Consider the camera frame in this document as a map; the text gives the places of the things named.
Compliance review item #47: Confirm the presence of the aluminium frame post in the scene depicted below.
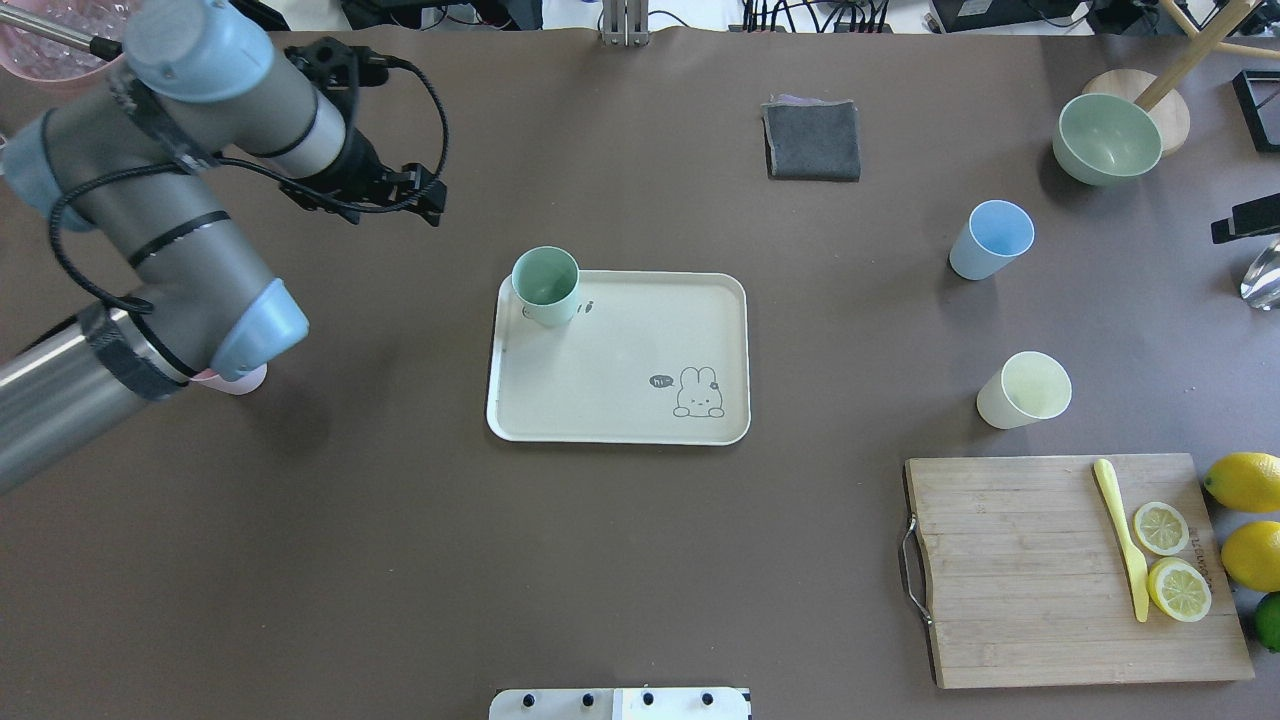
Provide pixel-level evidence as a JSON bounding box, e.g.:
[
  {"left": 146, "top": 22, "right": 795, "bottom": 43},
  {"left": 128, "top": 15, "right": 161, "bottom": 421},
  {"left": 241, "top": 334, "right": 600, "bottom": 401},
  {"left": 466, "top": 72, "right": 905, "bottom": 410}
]
[{"left": 599, "top": 0, "right": 650, "bottom": 47}]

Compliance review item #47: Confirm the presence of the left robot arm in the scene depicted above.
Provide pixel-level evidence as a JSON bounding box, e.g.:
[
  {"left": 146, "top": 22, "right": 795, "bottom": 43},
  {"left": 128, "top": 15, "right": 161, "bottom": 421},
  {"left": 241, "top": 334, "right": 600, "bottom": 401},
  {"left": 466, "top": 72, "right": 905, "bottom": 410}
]
[{"left": 3, "top": 1, "right": 447, "bottom": 491}]

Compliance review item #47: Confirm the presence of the blue plastic cup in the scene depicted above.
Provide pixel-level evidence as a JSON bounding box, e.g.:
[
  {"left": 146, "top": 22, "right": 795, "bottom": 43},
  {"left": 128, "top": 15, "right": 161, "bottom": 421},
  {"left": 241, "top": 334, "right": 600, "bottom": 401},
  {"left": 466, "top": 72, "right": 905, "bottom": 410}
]
[{"left": 948, "top": 199, "right": 1036, "bottom": 281}]

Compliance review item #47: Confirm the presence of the lower lemon slice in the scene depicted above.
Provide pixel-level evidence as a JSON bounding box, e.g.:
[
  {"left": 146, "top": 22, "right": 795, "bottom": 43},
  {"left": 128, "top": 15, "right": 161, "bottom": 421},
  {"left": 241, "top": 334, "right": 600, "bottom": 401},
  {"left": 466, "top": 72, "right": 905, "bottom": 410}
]
[{"left": 1147, "top": 557, "right": 1212, "bottom": 623}]

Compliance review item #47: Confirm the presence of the wooden stand with round base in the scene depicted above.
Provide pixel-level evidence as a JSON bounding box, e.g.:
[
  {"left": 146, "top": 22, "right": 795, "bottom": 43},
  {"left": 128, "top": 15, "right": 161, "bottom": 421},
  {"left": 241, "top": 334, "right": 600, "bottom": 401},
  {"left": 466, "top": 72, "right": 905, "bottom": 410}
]
[{"left": 1082, "top": 1, "right": 1277, "bottom": 158}]

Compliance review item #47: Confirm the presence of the metal ice scoop handle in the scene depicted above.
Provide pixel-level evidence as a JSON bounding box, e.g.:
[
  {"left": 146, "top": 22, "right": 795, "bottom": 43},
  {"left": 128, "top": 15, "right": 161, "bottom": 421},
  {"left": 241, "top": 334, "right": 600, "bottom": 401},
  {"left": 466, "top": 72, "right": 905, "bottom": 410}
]
[{"left": 1, "top": 3, "right": 123, "bottom": 61}]

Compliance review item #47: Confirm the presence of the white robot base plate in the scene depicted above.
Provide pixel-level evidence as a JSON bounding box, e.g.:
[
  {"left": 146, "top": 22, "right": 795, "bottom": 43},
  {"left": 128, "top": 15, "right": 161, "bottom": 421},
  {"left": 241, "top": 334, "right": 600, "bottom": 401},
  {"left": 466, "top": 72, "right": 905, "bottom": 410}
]
[{"left": 488, "top": 685, "right": 753, "bottom": 719}]

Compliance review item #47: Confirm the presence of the pink bowl with ice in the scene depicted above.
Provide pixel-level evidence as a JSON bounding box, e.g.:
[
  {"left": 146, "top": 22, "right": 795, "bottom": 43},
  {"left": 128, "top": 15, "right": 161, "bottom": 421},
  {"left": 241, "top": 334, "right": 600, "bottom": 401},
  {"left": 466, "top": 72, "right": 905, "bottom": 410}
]
[{"left": 3, "top": 1, "right": 134, "bottom": 81}]

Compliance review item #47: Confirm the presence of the pink plastic cup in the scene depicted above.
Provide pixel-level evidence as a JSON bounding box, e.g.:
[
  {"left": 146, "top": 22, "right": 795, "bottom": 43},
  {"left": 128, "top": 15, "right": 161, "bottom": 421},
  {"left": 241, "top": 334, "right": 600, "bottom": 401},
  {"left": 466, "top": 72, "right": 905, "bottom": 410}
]
[{"left": 189, "top": 364, "right": 268, "bottom": 396}]

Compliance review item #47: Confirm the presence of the wooden cutting board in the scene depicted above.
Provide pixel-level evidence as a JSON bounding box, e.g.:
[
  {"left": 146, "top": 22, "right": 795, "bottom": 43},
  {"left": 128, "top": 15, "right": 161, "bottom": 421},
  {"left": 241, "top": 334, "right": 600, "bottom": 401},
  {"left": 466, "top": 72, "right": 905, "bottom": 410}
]
[{"left": 905, "top": 454, "right": 1254, "bottom": 689}]

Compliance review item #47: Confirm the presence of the folded grey cloth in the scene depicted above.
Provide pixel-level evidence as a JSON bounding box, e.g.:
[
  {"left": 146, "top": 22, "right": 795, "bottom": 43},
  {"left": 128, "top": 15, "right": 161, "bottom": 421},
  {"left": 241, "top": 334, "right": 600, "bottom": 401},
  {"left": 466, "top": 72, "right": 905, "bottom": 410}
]
[{"left": 762, "top": 95, "right": 861, "bottom": 182}]

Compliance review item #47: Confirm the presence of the black box frame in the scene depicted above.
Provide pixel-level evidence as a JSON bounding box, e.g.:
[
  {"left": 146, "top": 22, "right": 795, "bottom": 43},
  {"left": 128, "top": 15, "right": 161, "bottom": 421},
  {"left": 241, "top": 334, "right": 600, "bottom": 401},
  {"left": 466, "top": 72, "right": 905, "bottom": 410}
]
[{"left": 1231, "top": 69, "right": 1279, "bottom": 152}]

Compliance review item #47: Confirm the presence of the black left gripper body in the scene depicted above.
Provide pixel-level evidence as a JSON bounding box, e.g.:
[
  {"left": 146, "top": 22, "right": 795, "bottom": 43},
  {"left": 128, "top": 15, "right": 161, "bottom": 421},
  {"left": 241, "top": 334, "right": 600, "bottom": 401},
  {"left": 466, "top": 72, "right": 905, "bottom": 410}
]
[{"left": 278, "top": 131, "right": 402, "bottom": 223}]

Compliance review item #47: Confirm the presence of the lower whole lemon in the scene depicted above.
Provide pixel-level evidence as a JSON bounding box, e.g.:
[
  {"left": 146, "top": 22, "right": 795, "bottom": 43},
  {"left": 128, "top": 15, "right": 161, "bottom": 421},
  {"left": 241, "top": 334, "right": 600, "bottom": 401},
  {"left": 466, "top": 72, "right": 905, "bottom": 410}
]
[{"left": 1221, "top": 521, "right": 1279, "bottom": 593}]

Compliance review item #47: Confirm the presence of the green lime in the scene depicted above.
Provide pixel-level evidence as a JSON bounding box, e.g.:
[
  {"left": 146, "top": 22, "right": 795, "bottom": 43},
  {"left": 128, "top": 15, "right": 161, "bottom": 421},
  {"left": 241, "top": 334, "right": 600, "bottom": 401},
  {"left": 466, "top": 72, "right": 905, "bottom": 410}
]
[{"left": 1253, "top": 592, "right": 1280, "bottom": 653}]

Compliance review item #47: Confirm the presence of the yellow plastic knife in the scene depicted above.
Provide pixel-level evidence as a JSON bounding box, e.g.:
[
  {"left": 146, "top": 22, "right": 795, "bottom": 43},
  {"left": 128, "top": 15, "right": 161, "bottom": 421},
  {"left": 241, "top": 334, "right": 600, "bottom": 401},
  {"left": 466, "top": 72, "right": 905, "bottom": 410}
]
[{"left": 1093, "top": 457, "right": 1151, "bottom": 623}]

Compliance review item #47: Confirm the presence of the upper lemon slice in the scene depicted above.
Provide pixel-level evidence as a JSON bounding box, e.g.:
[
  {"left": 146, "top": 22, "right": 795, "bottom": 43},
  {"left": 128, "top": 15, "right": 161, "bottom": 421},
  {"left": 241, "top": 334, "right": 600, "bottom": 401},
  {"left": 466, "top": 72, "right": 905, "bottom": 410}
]
[{"left": 1132, "top": 501, "right": 1190, "bottom": 557}]

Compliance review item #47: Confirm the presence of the shiny metal scoop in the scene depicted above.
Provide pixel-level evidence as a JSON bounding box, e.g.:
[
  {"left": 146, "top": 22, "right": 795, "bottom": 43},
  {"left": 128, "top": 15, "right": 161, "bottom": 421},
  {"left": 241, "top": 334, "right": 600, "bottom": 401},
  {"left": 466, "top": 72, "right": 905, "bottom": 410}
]
[{"left": 1239, "top": 234, "right": 1280, "bottom": 311}]

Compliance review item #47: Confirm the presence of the whole lemon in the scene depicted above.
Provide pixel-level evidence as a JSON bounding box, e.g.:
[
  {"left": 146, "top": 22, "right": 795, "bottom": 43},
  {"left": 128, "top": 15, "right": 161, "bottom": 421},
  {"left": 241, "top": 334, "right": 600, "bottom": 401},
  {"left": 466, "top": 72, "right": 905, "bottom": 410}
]
[
  {"left": 1221, "top": 521, "right": 1279, "bottom": 593},
  {"left": 1203, "top": 452, "right": 1279, "bottom": 512}
]

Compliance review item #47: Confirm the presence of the upper whole lemon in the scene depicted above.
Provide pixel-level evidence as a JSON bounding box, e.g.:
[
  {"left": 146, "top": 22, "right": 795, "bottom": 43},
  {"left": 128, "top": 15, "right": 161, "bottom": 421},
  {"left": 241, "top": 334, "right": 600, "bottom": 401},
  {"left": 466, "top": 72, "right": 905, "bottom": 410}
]
[{"left": 1203, "top": 452, "right": 1279, "bottom": 512}]

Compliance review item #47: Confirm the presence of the green plastic cup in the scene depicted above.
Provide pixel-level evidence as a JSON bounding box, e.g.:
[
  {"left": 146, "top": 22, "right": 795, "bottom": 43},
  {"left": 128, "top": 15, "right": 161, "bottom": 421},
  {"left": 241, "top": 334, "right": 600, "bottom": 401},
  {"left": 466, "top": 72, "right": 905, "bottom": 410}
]
[{"left": 511, "top": 246, "right": 580, "bottom": 327}]

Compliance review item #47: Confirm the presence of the pale yellow plastic cup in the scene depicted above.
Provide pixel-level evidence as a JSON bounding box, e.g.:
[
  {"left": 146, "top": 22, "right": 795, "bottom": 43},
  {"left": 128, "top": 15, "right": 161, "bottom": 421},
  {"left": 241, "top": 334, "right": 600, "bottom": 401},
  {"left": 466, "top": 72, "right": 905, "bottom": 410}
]
[{"left": 975, "top": 351, "right": 1073, "bottom": 430}]

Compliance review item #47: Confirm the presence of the green plastic bowl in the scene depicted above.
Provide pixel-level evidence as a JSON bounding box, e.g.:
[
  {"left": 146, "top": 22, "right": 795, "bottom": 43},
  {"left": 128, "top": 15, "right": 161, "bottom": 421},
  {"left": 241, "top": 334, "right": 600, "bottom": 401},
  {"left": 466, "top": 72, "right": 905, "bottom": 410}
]
[{"left": 1052, "top": 94, "right": 1164, "bottom": 187}]

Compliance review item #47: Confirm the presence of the lemon slice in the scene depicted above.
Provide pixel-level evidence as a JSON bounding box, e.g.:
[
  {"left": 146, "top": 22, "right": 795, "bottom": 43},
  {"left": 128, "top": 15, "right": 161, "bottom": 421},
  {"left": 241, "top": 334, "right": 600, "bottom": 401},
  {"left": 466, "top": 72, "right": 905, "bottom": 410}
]
[
  {"left": 1132, "top": 501, "right": 1190, "bottom": 557},
  {"left": 1147, "top": 557, "right": 1212, "bottom": 623}
]

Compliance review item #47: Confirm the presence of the cream rabbit tray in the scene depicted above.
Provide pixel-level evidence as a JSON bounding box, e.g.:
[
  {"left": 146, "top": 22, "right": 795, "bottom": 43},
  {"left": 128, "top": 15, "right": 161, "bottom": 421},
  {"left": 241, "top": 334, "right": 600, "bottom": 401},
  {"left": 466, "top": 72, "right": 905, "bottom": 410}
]
[{"left": 486, "top": 270, "right": 751, "bottom": 446}]

